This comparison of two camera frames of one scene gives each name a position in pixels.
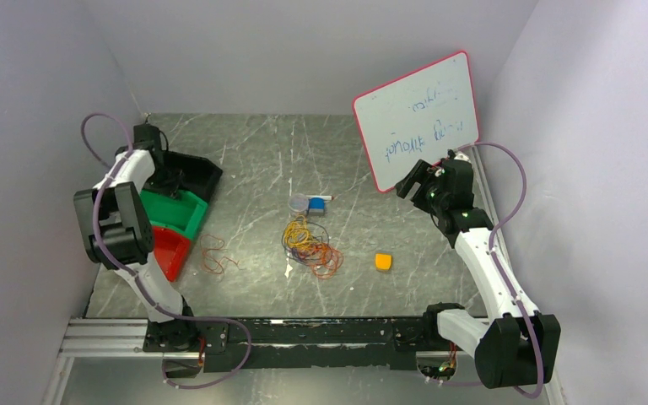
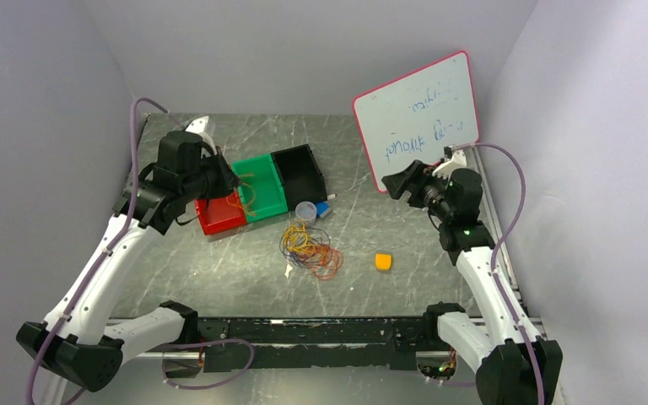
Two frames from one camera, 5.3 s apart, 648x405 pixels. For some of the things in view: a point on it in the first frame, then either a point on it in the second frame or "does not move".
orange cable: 219,262 → 249,185
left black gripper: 179,181 → 229,180
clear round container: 298,202 → 306,211
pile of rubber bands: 297,234 does not move
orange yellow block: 383,261 does not move
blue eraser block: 316,207 does not move
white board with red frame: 419,116 does not move
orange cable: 324,260 does not move
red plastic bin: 170,250 → 221,213
